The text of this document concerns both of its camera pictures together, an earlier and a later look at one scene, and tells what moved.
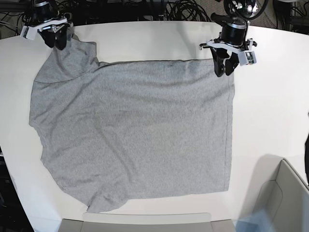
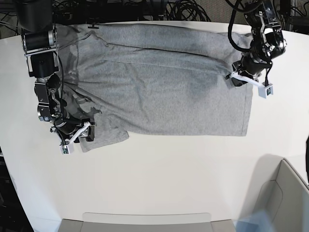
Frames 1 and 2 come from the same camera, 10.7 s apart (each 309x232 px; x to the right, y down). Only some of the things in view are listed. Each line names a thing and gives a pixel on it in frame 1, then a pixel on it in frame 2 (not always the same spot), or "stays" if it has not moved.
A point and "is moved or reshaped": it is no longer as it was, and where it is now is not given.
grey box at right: (285, 200) stays
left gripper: (232, 35) -> (249, 68)
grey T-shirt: (112, 131) is moved or reshaped
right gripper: (43, 18) -> (71, 129)
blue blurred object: (258, 221) stays
